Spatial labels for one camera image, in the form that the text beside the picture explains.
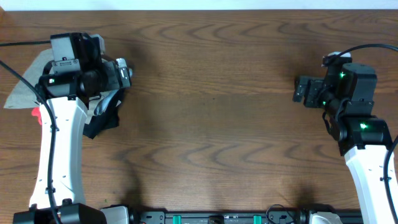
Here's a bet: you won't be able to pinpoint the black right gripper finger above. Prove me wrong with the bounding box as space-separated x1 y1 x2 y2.
292 76 311 103
303 79 323 108

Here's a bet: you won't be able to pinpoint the khaki green shorts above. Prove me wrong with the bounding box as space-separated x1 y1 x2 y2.
3 48 125 125

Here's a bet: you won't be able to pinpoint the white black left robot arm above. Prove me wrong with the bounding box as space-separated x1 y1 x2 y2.
13 32 132 223

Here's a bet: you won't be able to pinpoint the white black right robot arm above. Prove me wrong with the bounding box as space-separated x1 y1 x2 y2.
293 62 397 223

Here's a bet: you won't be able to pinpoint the black garment under shirt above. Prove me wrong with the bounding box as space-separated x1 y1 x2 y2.
83 90 124 139

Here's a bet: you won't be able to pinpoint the white shirt with black stripes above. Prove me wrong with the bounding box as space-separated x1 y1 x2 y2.
31 107 42 125

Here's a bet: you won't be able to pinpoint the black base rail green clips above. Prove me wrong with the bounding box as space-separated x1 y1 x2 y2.
99 203 364 224

